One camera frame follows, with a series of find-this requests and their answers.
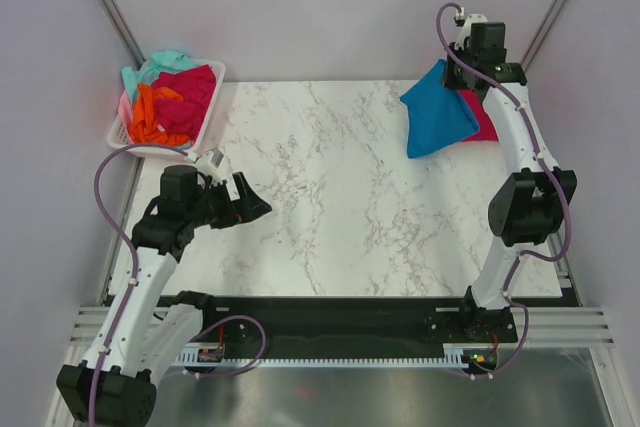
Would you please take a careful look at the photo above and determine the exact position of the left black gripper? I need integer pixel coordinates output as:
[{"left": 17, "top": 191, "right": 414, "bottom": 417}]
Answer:
[{"left": 186, "top": 172, "right": 270, "bottom": 229}]

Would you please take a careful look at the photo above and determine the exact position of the blue t shirt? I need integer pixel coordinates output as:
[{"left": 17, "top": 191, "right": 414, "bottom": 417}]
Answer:
[{"left": 400, "top": 59, "right": 480, "bottom": 159}]

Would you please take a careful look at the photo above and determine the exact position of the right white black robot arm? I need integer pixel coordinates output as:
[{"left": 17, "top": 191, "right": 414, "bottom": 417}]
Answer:
[{"left": 443, "top": 14, "right": 577, "bottom": 341}]

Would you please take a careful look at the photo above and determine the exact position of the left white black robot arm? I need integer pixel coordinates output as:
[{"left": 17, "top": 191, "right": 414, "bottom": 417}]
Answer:
[{"left": 56, "top": 164, "right": 272, "bottom": 426}]

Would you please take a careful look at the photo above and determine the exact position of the folded red t shirt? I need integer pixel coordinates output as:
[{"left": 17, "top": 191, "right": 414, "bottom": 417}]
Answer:
[{"left": 459, "top": 90, "right": 499, "bottom": 142}]

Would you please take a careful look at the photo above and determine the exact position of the crumpled magenta t shirt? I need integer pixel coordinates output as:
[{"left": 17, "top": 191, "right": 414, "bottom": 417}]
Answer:
[{"left": 151, "top": 65, "right": 217, "bottom": 141}]

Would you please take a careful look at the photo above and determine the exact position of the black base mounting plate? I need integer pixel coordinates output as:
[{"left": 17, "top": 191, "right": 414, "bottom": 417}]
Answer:
[{"left": 174, "top": 291, "right": 518, "bottom": 359}]

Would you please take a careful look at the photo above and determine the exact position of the orange t shirt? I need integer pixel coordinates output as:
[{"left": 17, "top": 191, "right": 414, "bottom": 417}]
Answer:
[{"left": 128, "top": 83, "right": 192, "bottom": 147}]

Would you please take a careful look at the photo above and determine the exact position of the white plastic laundry basket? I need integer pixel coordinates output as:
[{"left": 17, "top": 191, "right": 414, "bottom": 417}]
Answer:
[{"left": 106, "top": 51, "right": 226, "bottom": 158}]

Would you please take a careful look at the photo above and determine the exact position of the pink t shirt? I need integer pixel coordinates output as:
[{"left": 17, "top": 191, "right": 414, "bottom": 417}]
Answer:
[{"left": 117, "top": 91, "right": 133, "bottom": 128}]

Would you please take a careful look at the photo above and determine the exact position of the mint green t shirt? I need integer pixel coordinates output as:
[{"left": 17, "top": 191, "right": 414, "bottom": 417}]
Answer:
[{"left": 121, "top": 50, "right": 198, "bottom": 103}]

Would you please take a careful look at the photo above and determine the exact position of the right aluminium frame post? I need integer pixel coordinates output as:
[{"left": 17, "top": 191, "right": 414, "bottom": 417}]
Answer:
[{"left": 520, "top": 0, "right": 570, "bottom": 73}]

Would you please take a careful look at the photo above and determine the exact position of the aluminium frame post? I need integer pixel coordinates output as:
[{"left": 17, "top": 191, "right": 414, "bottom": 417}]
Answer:
[
  {"left": 98, "top": 0, "right": 145, "bottom": 67},
  {"left": 520, "top": 0, "right": 570, "bottom": 73}
]

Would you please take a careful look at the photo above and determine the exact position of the white slotted cable duct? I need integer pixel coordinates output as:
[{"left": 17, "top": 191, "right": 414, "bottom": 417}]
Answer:
[{"left": 171, "top": 344, "right": 469, "bottom": 370}]

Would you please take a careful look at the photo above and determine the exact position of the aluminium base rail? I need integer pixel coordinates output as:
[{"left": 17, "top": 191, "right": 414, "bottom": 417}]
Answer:
[{"left": 69, "top": 307, "right": 614, "bottom": 348}]

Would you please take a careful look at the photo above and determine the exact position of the left aluminium frame post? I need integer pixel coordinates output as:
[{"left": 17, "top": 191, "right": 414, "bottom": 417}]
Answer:
[{"left": 98, "top": 0, "right": 145, "bottom": 67}]

